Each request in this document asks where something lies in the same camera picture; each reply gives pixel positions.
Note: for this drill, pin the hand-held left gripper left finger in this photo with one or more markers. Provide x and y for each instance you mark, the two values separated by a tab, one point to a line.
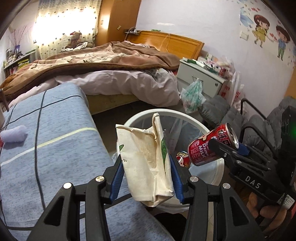
116	183

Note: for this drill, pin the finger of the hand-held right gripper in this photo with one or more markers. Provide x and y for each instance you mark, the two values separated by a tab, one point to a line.
222	149
244	149

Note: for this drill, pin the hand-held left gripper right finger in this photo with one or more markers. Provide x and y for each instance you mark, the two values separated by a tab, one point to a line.
177	187

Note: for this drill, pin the red milk drink can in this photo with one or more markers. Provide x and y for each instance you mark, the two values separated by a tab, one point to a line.
203	148
183	160

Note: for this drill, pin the white round waste bin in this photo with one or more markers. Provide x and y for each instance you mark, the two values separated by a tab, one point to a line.
216	172

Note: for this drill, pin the cream paper carton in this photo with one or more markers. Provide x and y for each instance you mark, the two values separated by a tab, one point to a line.
143	162

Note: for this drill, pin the person's right hand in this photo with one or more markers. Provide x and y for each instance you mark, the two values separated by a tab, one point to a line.
268	212

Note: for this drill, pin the grey cushioned chair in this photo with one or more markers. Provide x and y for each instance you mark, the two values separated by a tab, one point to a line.
217	109

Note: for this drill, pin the green printed plastic bag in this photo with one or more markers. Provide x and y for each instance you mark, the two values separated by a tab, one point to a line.
193	97

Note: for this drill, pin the white bags with red print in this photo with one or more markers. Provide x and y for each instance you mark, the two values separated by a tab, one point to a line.
231	90

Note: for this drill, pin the white nightstand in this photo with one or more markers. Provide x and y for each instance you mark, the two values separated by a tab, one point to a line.
198	71

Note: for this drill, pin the pile of small packets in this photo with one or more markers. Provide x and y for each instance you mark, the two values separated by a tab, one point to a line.
215	64

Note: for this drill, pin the wooden bed headboard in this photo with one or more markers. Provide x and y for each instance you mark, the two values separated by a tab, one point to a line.
185	46

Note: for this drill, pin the lavender foam net sleeve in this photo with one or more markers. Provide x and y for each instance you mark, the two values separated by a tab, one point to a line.
13	135

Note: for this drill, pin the brown blanket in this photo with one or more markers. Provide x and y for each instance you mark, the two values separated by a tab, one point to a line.
92	58

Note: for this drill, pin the power strip with plugs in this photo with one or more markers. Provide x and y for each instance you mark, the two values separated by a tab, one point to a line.
132	31

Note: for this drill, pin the brown teddy bear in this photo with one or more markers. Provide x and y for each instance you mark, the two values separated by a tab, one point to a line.
75	38

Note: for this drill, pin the low shelf with books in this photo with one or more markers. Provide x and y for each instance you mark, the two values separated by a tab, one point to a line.
22	62

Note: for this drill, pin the heart print curtain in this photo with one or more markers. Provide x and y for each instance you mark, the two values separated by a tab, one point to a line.
50	44

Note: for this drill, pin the wooden wardrobe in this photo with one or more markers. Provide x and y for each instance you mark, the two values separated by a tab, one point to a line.
115	20

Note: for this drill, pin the vase with purple branches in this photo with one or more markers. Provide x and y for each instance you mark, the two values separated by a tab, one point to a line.
16	49

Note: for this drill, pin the white wall switch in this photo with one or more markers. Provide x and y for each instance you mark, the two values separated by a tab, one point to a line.
244	36

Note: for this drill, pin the cartoon children wall sticker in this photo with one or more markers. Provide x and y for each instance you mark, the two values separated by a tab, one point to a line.
261	30

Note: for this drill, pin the blue wall sticker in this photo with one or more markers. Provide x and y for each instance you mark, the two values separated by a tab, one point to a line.
245	19

